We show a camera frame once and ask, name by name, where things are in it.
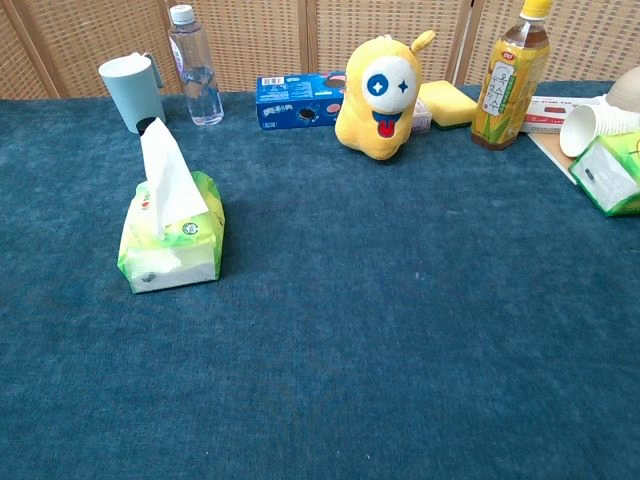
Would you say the brown notebook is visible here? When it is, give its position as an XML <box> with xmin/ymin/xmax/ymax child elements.
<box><xmin>527</xmin><ymin>130</ymin><xmax>581</xmax><ymax>186</ymax></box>

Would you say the blue cookie box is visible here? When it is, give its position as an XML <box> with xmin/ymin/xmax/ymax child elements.
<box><xmin>255</xmin><ymin>72</ymin><xmax>347</xmax><ymax>132</ymax></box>

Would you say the yellow one-eyed plush toy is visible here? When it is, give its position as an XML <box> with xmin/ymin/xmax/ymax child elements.
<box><xmin>334</xmin><ymin>29</ymin><xmax>437</xmax><ymax>162</ymax></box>

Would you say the wicker folding screen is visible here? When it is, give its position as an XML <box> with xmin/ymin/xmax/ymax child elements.
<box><xmin>0</xmin><ymin>0</ymin><xmax>640</xmax><ymax>101</ymax></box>

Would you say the beige bowl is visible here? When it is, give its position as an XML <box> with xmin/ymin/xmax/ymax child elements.
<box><xmin>604</xmin><ymin>64</ymin><xmax>640</xmax><ymax>119</ymax></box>

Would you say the white and red flat box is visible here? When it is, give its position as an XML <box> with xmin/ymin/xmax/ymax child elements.
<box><xmin>519</xmin><ymin>94</ymin><xmax>609</xmax><ymax>135</ymax></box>

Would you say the green tissue pack sealed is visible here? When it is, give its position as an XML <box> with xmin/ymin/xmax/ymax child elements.
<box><xmin>568</xmin><ymin>132</ymin><xmax>640</xmax><ymax>218</ymax></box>

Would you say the yellow sponge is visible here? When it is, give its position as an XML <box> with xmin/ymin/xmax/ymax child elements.
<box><xmin>417</xmin><ymin>79</ymin><xmax>479</xmax><ymax>131</ymax></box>

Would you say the yellow corn tea bottle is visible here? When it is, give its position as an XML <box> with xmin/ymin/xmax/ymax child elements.
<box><xmin>470</xmin><ymin>0</ymin><xmax>554</xmax><ymax>152</ymax></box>

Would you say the stack of white paper cups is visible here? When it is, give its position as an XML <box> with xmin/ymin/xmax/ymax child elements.
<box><xmin>558</xmin><ymin>102</ymin><xmax>640</xmax><ymax>159</ymax></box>

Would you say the blue felt tablecloth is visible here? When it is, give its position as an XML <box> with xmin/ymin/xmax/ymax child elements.
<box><xmin>0</xmin><ymin>79</ymin><xmax>640</xmax><ymax>480</ymax></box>

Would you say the small white snack packet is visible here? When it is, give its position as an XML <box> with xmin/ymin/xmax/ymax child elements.
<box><xmin>410</xmin><ymin>98</ymin><xmax>434</xmax><ymax>134</ymax></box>

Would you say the clear water bottle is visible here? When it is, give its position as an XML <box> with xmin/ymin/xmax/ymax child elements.
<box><xmin>168</xmin><ymin>4</ymin><xmax>225</xmax><ymax>127</ymax></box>

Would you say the light blue plastic mug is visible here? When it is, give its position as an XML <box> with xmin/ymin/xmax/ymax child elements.
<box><xmin>98</xmin><ymin>51</ymin><xmax>168</xmax><ymax>135</ymax></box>

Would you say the white tissue sheet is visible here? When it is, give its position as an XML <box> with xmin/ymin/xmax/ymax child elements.
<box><xmin>139</xmin><ymin>117</ymin><xmax>210</xmax><ymax>239</ymax></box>

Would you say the green tissue pack opened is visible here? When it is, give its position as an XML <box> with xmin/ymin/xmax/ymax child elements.
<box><xmin>117</xmin><ymin>170</ymin><xmax>226</xmax><ymax>295</ymax></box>

